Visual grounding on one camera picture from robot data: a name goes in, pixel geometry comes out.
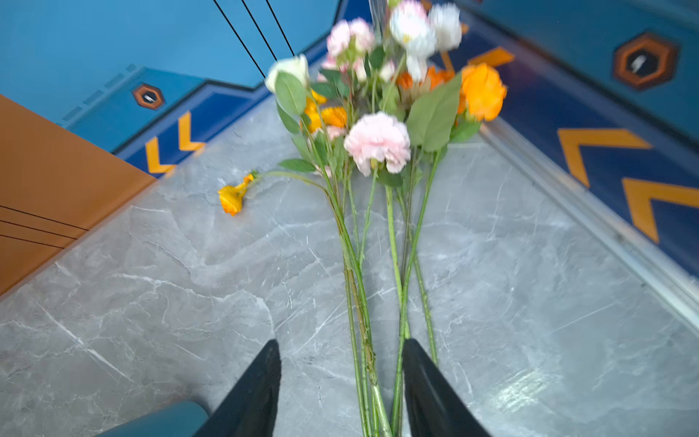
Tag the teal ceramic vase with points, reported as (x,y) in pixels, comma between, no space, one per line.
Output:
(180,419)

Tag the orange rose flower stem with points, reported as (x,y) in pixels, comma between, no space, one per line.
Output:
(453,109)

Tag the white cream rose stem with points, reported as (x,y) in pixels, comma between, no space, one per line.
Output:
(286,74)

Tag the pink carnation flower stem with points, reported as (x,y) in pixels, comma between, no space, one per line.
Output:
(363,144)

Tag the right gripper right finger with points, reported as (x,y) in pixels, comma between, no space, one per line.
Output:
(433,407)

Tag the white pink small flowers stem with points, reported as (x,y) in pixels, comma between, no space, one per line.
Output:
(419,33)

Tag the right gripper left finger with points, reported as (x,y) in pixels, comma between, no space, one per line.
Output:
(251,407)

